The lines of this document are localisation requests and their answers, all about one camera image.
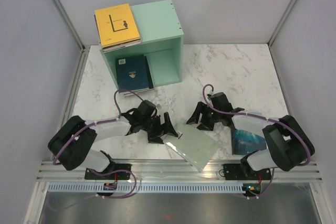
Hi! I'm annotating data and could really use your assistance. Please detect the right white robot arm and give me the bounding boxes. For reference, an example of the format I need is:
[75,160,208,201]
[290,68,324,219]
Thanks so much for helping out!
[187,92,315,179]

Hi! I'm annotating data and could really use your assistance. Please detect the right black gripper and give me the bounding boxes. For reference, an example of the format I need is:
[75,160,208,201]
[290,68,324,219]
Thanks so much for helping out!
[186,102,221,133]

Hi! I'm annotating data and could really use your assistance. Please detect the blue ocean cover book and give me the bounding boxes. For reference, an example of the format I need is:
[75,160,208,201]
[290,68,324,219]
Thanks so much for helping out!
[231,124,267,156]

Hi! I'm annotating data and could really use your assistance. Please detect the white slotted cable duct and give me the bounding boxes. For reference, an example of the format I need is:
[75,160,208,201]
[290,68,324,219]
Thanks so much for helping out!
[48,182,245,194]

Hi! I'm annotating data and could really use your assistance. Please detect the dark blue thin book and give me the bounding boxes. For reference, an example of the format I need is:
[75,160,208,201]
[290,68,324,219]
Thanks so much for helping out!
[115,55,149,91]

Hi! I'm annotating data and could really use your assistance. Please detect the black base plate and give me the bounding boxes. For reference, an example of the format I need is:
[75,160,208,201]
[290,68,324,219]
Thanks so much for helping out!
[85,163,132,180]
[223,163,271,181]

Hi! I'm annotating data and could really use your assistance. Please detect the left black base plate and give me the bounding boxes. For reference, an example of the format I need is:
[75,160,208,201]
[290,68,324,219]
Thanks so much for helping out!
[85,163,132,180]

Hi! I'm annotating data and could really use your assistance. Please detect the black file folder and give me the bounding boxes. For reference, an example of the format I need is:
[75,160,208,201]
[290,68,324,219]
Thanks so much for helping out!
[133,56,154,92]

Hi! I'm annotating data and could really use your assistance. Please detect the yellow book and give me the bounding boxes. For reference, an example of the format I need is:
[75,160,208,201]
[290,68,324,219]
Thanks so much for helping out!
[95,3,140,48]

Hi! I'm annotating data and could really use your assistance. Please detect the grey green notebook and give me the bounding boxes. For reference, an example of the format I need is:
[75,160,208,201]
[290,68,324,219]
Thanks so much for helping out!
[164,122,219,172]

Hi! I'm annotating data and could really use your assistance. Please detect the mint green open cabinet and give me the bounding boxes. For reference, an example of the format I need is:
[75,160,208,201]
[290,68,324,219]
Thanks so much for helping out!
[100,0,184,88]

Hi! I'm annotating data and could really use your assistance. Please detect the aluminium rail beam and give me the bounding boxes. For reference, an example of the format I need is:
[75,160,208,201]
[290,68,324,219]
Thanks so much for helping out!
[37,159,322,183]

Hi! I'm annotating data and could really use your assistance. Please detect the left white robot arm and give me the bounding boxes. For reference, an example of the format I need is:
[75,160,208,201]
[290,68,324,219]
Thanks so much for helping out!
[48,100,181,179]

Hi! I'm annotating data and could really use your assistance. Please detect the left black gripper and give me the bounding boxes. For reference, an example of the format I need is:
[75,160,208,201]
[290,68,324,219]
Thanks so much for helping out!
[141,112,177,144]

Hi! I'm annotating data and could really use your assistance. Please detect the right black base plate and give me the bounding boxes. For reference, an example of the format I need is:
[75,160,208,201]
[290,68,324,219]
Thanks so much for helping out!
[223,163,271,181]

